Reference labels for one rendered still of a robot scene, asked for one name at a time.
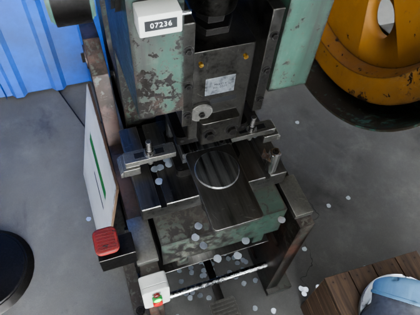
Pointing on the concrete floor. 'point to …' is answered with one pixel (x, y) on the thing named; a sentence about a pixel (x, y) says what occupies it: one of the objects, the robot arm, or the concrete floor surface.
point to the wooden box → (356, 285)
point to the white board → (99, 167)
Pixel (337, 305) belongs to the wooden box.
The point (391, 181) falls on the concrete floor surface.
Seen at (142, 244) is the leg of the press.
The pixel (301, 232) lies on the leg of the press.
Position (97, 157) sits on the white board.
